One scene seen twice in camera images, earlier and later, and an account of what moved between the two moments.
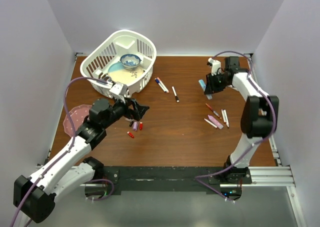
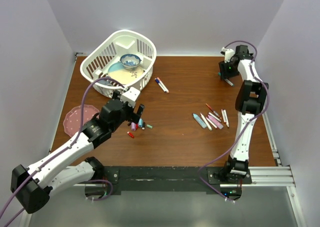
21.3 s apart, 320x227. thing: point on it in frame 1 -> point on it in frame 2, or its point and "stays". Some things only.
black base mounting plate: [142, 180] stays
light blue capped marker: [203, 86] -> [201, 122]
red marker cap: [131, 134] stays
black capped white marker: [175, 95] -> [212, 122]
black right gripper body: [218, 80] -> [227, 69]
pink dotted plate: [78, 114] stays
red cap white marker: [225, 117] stays
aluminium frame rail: [280, 176] stays
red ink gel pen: [214, 112] stays
